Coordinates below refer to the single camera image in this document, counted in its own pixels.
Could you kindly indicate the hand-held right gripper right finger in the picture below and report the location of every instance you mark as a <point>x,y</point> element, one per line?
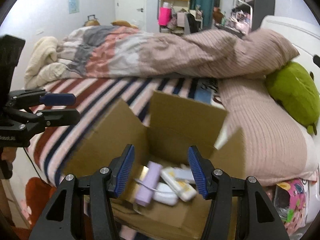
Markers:
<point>196,172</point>

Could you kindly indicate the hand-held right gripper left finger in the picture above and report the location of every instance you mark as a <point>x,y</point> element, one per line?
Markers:
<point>125,170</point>

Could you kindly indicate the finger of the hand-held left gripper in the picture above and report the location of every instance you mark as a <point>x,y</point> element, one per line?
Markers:
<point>67,116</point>
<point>60,99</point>

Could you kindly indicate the white cosmetic tube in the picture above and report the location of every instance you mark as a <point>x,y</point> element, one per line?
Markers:
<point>178,186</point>

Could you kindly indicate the purple power bank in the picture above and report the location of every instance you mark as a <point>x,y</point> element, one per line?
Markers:
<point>148,185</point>

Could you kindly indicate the white square earbud case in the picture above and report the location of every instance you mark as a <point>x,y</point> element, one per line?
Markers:
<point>166,197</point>

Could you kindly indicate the brown cardboard box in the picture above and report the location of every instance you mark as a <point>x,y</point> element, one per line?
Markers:
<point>180,120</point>

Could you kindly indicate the cream fleece blanket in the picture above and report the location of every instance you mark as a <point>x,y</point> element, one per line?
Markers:
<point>42,55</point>

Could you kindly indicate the pink striped pillow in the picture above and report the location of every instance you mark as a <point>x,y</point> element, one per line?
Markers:
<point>262,130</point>

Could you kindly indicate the brown plush toy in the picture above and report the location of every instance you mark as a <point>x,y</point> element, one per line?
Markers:
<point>91,23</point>
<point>123,24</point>

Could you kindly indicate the grey suitcase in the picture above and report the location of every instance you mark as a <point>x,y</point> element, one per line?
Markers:
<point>91,18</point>

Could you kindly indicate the floral printed bag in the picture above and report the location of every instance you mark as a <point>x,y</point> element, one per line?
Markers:
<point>295,200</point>

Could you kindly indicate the white door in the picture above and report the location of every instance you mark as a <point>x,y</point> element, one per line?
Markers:
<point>130,5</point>

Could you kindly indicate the pink grey patchwork duvet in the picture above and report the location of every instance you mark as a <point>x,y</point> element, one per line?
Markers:
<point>175,55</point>

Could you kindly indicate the green plush toy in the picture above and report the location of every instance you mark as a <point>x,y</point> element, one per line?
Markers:
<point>292,92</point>

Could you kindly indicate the bright pink bag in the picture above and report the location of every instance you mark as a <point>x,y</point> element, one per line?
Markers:
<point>165,16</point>

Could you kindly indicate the dark brown plush bear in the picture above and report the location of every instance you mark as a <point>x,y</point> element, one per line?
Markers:
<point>218,15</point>

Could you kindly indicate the teal curtain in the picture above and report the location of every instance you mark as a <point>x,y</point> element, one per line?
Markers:
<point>202,0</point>

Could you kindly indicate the dark grey bookshelf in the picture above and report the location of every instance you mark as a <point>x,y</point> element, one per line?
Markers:
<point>265,5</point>

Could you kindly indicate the blue wall poster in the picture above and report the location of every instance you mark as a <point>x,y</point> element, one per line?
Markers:
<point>74,5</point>

